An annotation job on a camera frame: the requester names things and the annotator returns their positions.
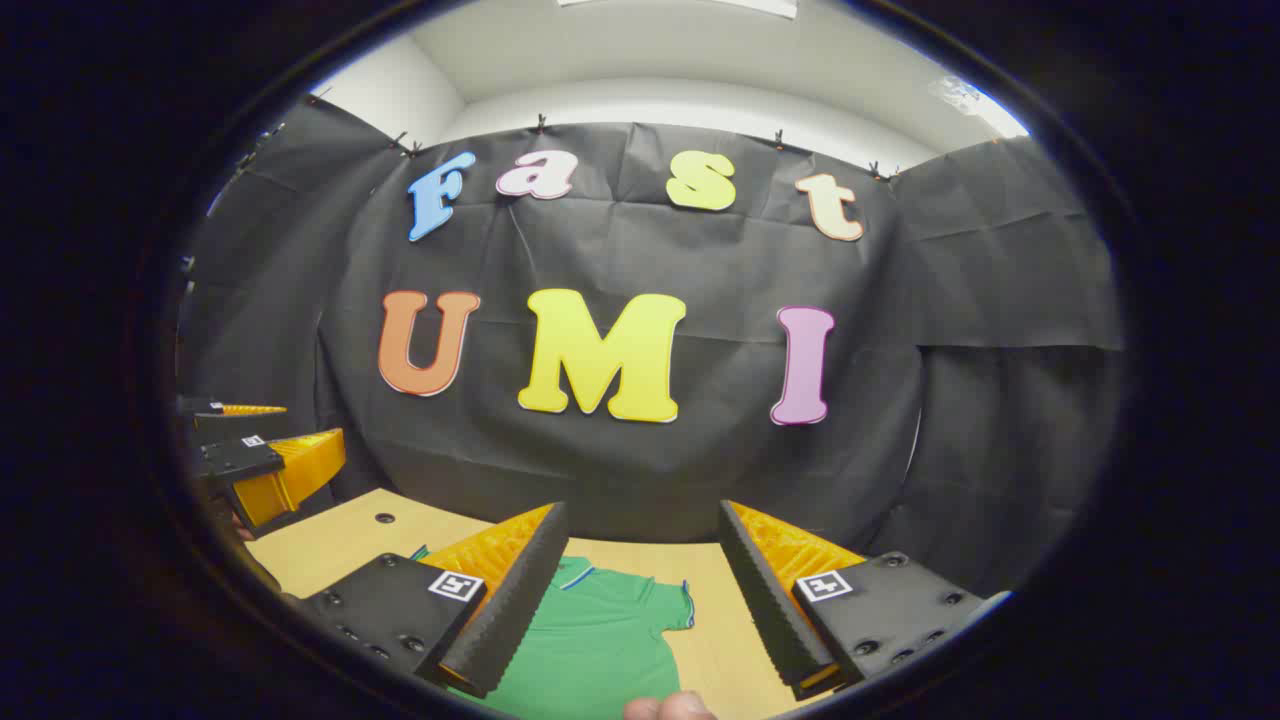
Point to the green T-shirt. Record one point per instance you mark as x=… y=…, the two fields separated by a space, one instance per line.
x=600 y=640

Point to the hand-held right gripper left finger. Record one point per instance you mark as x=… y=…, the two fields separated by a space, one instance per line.
x=510 y=610

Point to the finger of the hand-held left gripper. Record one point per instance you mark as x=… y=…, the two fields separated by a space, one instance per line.
x=245 y=409
x=290 y=475

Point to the black backdrop cloth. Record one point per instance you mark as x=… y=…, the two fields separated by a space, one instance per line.
x=700 y=470

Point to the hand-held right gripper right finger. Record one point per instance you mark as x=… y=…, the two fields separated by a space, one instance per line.
x=765 y=600

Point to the white ceiling light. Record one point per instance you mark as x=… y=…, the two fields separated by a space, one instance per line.
x=690 y=5

